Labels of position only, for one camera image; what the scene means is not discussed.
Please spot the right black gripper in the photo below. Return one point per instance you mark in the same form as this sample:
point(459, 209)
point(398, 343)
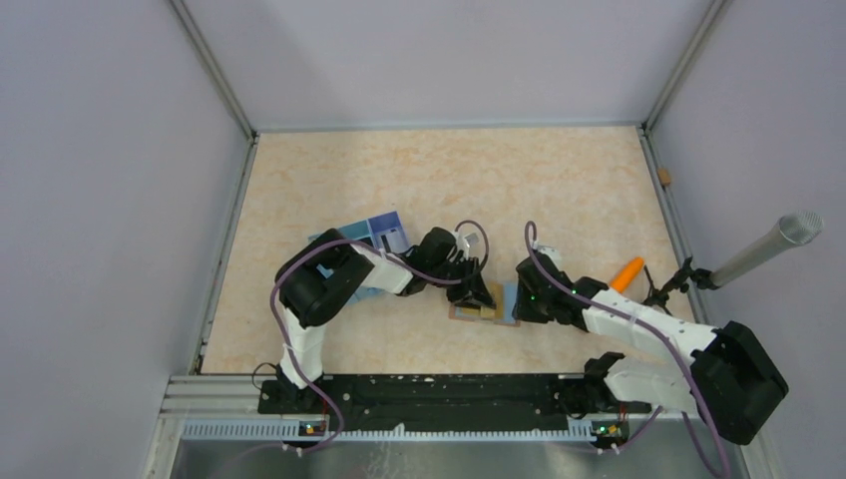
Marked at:
point(522, 310)

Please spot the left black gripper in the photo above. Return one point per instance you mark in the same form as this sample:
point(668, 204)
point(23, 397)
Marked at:
point(477, 294)

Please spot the purple blue card box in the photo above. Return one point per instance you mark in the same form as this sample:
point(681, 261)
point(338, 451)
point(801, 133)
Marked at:
point(381, 223)

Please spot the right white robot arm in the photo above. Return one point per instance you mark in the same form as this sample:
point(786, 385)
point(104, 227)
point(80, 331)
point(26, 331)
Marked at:
point(677, 345)

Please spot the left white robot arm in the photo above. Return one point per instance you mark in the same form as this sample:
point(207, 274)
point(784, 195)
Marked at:
point(317, 283)

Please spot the middle blue card box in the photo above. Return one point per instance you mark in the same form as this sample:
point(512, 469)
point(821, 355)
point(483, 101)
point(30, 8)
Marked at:
point(353, 235)

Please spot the orange carrot toy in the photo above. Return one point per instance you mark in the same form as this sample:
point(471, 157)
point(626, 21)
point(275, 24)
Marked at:
point(627, 275)

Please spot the black microphone tripod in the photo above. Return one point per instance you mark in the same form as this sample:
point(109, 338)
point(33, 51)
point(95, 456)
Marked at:
point(686, 276)

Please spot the small tan block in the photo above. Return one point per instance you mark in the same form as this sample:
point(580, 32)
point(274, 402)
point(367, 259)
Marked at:
point(664, 177)

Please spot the silver microphone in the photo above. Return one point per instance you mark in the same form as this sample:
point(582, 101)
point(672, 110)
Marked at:
point(790, 231)

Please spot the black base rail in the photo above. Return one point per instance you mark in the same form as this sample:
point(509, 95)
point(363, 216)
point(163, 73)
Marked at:
point(445, 402)

